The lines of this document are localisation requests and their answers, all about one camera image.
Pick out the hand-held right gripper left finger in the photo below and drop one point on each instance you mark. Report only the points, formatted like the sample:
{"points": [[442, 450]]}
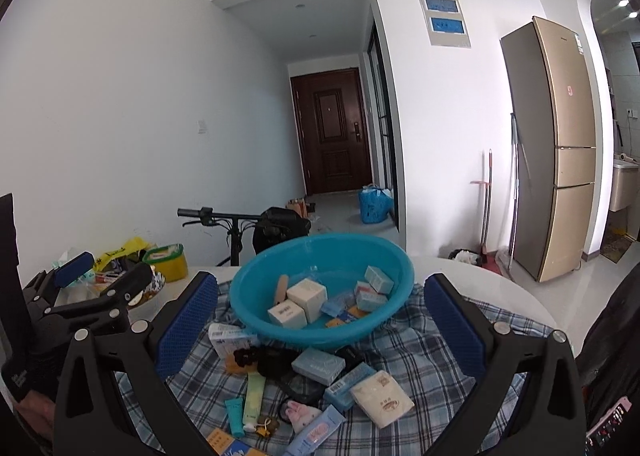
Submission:
{"points": [[185, 331]]}

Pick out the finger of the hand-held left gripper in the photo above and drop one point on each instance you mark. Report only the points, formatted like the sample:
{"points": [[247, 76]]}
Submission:
{"points": [[75, 267], [135, 281]]}

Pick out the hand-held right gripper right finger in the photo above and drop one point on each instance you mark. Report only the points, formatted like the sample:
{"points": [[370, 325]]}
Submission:
{"points": [[457, 331]]}

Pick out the long teal box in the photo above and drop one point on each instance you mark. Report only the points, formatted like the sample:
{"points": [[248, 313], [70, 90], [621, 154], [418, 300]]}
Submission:
{"points": [[377, 280]]}

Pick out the small teal tube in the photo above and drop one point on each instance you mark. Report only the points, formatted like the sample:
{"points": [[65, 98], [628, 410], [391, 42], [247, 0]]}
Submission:
{"points": [[235, 418]]}

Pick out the small orange sachet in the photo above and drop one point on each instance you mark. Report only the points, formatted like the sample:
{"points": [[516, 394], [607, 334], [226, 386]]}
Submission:
{"points": [[345, 318]]}

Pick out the blue plastic basin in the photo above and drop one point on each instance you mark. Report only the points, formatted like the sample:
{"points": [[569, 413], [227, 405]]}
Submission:
{"points": [[340, 251]]}

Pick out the blue and pink tube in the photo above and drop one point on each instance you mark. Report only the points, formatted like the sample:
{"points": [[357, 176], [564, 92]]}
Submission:
{"points": [[315, 433]]}

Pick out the person's left hand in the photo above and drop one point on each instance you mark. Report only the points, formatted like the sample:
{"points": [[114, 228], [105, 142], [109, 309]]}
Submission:
{"points": [[30, 413]]}

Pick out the blue patterned ceramic bowl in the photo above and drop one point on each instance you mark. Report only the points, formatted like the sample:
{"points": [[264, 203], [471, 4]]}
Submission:
{"points": [[157, 283]]}

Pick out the yellow plastic bag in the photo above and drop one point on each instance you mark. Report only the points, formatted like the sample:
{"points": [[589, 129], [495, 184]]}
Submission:
{"points": [[130, 246]]}

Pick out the green-lidded container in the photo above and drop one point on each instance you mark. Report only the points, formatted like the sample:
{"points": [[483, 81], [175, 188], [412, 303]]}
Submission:
{"points": [[170, 268]]}

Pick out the white box blue print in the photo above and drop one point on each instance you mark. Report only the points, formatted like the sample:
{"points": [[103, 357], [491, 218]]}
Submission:
{"points": [[230, 338]]}

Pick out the blue plaid cloth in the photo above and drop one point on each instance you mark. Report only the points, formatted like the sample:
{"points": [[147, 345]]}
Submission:
{"points": [[435, 386]]}

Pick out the orange card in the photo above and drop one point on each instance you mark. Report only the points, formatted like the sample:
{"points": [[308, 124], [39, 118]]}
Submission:
{"points": [[234, 366]]}

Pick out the black scrunchie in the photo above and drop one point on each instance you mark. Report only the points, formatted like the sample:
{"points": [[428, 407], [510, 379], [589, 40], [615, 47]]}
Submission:
{"points": [[246, 357]]}

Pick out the black pouch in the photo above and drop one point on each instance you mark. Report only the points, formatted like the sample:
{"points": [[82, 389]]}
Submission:
{"points": [[274, 361]]}

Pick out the light green tube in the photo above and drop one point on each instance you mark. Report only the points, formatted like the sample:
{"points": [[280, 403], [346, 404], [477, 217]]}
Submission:
{"points": [[254, 398]]}

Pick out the white tissue packet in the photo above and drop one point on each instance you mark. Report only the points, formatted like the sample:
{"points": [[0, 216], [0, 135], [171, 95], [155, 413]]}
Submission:
{"points": [[382, 398]]}

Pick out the black bicycle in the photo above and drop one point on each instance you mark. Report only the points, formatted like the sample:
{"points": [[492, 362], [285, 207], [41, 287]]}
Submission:
{"points": [[234, 241]]}

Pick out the white box with barcode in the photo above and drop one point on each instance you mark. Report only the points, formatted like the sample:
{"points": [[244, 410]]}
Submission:
{"points": [[287, 313]]}

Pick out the small black jar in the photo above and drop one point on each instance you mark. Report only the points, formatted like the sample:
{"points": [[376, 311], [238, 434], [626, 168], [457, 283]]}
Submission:
{"points": [[350, 353]]}

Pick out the orange and blue packet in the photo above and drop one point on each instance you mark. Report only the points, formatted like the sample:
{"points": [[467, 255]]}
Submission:
{"points": [[222, 441]]}

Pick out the small blue packet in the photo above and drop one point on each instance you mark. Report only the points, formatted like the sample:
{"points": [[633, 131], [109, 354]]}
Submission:
{"points": [[337, 306]]}

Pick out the blue box with barcode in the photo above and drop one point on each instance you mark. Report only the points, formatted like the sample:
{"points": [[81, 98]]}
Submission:
{"points": [[345, 386]]}

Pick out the cream square box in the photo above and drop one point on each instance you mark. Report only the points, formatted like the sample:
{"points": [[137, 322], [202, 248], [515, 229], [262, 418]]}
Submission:
{"points": [[307, 296]]}

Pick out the light blue box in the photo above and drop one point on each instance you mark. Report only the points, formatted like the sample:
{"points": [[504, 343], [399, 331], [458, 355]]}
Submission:
{"points": [[317, 366]]}

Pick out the black bicycle bag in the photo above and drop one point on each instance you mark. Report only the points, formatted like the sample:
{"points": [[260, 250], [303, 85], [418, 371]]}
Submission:
{"points": [[280, 231]]}

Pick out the blue plastic bag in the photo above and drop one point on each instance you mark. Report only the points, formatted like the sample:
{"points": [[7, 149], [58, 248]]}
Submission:
{"points": [[375, 206]]}

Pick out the dark jacket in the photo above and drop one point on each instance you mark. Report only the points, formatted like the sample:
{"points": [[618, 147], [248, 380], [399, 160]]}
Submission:
{"points": [[610, 346]]}

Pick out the brown paper bag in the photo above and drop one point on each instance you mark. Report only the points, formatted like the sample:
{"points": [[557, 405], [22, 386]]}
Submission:
{"points": [[299, 208]]}

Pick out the pink-cased phone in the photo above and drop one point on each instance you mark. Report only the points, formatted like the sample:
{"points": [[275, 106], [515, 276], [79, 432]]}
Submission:
{"points": [[612, 416]]}

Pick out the patterned door mat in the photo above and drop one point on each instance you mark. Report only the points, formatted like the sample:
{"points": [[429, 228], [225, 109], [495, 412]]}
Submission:
{"points": [[617, 246]]}

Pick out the gold refrigerator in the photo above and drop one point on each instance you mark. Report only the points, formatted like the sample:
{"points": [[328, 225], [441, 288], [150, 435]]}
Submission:
{"points": [[570, 160]]}

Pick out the black-framed glass door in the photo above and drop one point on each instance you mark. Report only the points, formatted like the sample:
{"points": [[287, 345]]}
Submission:
{"points": [[385, 135]]}

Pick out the brown entrance door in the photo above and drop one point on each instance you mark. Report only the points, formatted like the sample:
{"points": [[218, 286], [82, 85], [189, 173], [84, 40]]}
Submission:
{"points": [[335, 160]]}

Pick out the beige sink cabinet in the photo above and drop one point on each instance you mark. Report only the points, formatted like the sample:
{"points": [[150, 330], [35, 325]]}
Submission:
{"points": [[625, 186]]}

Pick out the white light switch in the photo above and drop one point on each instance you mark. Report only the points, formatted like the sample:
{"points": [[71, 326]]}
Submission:
{"points": [[202, 126]]}

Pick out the wall electrical panel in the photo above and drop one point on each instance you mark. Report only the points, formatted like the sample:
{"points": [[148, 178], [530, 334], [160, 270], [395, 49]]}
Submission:
{"points": [[445, 13]]}

